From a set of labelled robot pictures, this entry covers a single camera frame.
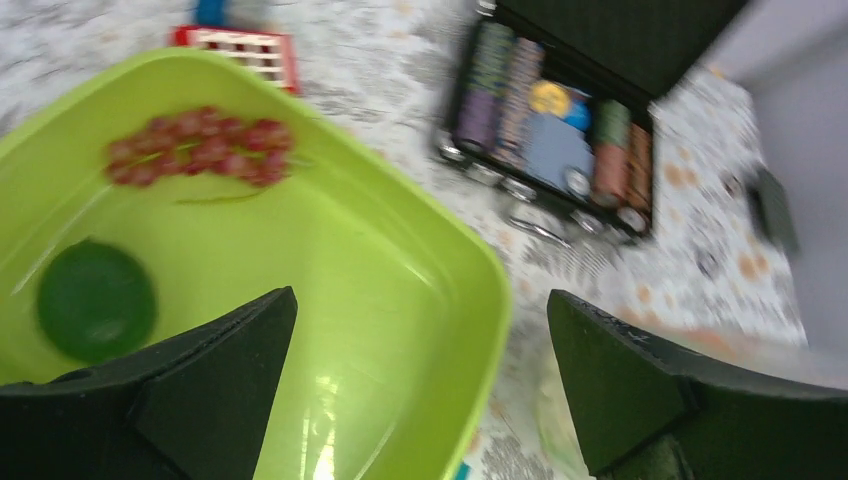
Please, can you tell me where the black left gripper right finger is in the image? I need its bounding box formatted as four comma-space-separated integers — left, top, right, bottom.
547, 290, 847, 479

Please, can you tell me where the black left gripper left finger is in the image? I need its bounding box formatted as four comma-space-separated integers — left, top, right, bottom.
1, 287, 298, 479

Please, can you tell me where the clear pink zip top bag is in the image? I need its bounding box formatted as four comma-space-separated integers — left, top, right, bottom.
538, 323, 847, 479

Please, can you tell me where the green plastic food tray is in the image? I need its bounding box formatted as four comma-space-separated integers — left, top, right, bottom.
1, 48, 512, 479

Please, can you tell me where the dark green avocado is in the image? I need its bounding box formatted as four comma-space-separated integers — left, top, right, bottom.
36, 240, 158, 364

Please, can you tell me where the teal small block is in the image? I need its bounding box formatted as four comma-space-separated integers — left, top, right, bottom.
454, 462, 471, 480

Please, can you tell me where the grey lego baseplate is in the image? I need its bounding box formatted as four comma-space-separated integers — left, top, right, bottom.
746, 167, 800, 256

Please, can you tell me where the red grape bunch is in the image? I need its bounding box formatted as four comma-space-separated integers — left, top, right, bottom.
105, 106, 295, 188

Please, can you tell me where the black poker chip case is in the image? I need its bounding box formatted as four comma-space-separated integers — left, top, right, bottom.
433, 1, 744, 245

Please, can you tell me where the red white toy block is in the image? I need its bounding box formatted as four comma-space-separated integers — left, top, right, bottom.
170, 25, 301, 95

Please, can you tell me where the floral patterned table mat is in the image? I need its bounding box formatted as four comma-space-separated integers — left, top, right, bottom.
0, 0, 810, 480

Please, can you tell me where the blue toy block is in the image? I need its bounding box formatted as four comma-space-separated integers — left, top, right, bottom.
193, 0, 227, 27

